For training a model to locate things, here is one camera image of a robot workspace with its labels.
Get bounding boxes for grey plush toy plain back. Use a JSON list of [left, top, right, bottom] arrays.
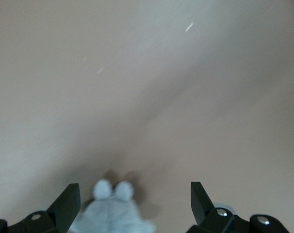
[[70, 179, 155, 233]]

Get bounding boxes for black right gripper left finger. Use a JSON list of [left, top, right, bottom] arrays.
[[0, 183, 80, 233]]

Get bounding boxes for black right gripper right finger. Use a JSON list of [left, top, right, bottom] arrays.
[[187, 181, 290, 233]]

